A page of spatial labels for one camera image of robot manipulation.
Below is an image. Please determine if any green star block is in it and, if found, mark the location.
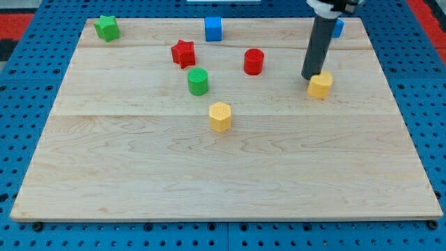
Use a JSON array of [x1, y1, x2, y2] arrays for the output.
[[93, 15, 120, 42]]

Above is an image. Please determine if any blue block behind tool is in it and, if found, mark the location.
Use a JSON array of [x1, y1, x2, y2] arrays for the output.
[[332, 19, 344, 38]]

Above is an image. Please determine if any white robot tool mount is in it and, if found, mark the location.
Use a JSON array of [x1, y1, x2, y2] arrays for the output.
[[306, 0, 364, 18]]

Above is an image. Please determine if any red cylinder block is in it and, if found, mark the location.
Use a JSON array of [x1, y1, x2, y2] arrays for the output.
[[243, 48, 265, 75]]

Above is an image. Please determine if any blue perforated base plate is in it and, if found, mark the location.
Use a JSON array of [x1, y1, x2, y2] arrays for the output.
[[1, 0, 445, 250]]

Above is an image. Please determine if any yellow heart block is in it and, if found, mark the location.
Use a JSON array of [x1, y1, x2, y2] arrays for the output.
[[307, 71, 333, 100]]

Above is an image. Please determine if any blue cube block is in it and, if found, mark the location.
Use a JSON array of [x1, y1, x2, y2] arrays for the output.
[[204, 17, 222, 42]]

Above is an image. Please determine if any yellow hexagon block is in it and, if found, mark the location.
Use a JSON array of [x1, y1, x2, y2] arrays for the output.
[[209, 102, 232, 132]]

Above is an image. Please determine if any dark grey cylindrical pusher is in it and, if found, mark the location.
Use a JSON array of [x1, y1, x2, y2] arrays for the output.
[[301, 15, 337, 80]]

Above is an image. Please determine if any wooden board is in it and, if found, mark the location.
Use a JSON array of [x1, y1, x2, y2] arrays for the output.
[[10, 18, 443, 222]]

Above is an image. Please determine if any green cylinder block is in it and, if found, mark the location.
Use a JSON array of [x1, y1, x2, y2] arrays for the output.
[[187, 68, 209, 96]]

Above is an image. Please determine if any red star block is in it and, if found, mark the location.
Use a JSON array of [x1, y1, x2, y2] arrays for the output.
[[171, 40, 196, 68]]

